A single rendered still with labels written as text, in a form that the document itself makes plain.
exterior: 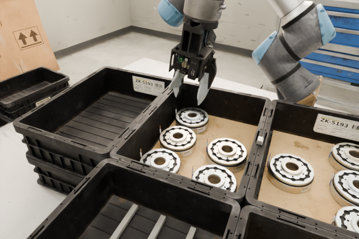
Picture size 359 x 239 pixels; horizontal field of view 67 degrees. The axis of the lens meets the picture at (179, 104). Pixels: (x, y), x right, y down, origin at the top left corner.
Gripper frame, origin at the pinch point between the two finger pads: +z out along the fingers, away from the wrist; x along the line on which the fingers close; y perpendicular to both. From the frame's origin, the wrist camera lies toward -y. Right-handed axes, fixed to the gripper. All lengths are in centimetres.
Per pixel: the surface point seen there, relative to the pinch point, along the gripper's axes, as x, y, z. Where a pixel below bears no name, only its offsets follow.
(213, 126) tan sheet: 6.3, -12.3, 16.3
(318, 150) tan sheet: 35.9, -13.2, 11.7
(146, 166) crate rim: -0.7, 19.6, 7.3
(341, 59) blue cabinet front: 68, -184, 41
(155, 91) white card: -17.4, -18.2, 15.4
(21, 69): -218, -120, 120
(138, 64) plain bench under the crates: -53, -71, 39
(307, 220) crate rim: 29.9, 19.9, 2.6
